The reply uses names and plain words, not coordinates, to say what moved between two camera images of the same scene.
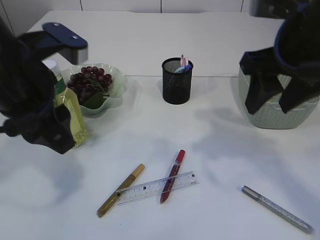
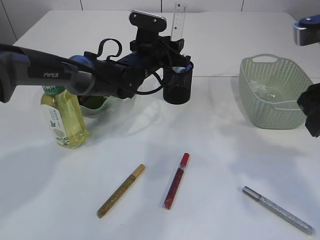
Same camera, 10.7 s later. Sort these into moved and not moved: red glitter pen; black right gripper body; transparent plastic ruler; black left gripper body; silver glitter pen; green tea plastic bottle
Moved: black left gripper body; transparent plastic ruler; black right gripper body; red glitter pen
Not moved: silver glitter pen; green tea plastic bottle
